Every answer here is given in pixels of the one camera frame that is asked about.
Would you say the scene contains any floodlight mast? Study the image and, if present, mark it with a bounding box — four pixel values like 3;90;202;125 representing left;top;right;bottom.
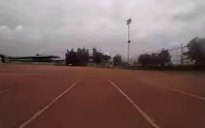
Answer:
125;17;133;65

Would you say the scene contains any low long building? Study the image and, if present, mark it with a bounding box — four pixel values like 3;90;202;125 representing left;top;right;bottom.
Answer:
4;53;66;65

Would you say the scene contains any low row of trees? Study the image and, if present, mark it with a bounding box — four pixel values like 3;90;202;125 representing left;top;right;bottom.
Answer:
137;48;172;67

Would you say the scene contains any clump of dark trees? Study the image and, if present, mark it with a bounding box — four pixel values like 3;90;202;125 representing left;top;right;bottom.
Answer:
64;46;113;67

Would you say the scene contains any small dark tree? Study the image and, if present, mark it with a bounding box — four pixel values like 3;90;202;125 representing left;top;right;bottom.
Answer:
112;54;123;67

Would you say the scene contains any tall dark tree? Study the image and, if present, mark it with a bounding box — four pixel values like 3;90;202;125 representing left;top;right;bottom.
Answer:
186;36;205;69

